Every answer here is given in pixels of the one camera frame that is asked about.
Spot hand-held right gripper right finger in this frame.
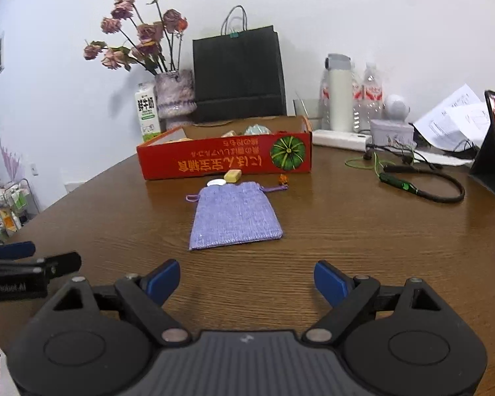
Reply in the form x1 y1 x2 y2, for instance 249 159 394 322
303 260 443 343

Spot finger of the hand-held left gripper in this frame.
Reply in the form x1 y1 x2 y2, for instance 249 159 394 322
35 251 83 278
0 241 37 260

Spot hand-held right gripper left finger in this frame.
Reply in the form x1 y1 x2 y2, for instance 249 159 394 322
51 259 190 347

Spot purple fabric pouch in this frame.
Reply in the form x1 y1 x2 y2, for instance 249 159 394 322
185 181 290 252

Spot red cardboard box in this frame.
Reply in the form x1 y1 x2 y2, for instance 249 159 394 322
136 115 313 181

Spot wooden desktop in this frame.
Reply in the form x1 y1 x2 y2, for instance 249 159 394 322
0 132 495 396

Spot green black neckband earphones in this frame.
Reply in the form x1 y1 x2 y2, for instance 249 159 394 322
379 164 466 204

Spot white power strip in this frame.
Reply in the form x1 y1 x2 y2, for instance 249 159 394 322
312 129 373 151

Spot lavender tissue box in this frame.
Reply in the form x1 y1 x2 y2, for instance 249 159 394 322
370 118 415 146

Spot white green milk carton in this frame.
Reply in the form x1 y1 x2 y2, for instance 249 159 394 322
134 82 162 143

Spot clear red label water bottle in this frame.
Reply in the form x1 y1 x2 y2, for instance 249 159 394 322
362 63 385 121
350 70 366 132

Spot purple marbled vase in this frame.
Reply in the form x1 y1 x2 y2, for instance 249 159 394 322
154 70 198 131

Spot white round lamp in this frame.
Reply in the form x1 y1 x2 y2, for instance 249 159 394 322
383 94 412 123

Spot white thermos bottle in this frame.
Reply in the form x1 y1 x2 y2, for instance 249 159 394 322
325 53 354 132

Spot stack of white papers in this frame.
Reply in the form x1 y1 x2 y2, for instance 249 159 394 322
412 84 492 152

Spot black paper bag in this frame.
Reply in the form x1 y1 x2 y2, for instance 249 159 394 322
192 5 288 124

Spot dried pink flowers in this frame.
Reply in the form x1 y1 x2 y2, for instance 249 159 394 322
83 0 189 76

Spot wire storage rack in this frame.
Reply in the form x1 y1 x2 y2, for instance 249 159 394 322
0 177 41 243

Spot purple wall decal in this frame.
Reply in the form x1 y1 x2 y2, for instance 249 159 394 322
0 137 24 183

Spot green cable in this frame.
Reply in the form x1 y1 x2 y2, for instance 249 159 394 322
345 152 397 175

